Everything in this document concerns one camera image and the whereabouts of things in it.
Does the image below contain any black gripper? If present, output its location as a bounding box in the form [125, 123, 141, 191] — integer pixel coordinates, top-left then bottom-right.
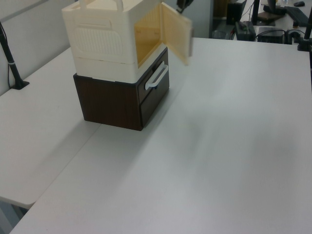
[175, 0, 195, 14]

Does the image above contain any cream cabinet door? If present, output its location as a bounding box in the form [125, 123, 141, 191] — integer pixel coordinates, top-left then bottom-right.
[160, 1, 195, 67]

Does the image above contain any cream plastic cabinet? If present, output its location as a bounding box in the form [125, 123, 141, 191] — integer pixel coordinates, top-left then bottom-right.
[61, 0, 169, 82]

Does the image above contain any black computer box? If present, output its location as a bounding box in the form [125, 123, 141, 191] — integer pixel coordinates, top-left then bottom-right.
[226, 1, 247, 26]

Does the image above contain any black device with green light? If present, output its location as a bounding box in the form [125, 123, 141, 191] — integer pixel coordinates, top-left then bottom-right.
[234, 20, 257, 41]

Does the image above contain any black monitor stand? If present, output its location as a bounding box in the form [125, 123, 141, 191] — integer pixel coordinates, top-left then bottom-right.
[252, 0, 276, 27]

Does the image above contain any brown wooden board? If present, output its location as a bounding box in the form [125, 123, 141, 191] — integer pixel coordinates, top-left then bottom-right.
[257, 10, 281, 22]

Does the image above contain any black low electronics box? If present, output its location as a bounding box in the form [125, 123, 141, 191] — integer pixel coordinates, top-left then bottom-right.
[257, 26, 286, 44]

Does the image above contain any black keyboard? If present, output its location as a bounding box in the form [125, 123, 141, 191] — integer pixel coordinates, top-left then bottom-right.
[284, 5, 310, 27]

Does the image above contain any dark brown drawer box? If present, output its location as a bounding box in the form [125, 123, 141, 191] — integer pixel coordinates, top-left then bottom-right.
[73, 46, 170, 132]

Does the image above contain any black clamp pole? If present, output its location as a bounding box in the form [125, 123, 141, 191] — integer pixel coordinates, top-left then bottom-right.
[295, 17, 312, 52]

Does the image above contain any white drawer handle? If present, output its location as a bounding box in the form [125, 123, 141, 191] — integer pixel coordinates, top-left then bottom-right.
[144, 60, 169, 91]

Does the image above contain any black camera stand pole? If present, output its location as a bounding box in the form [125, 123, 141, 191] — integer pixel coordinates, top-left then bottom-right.
[0, 21, 30, 90]

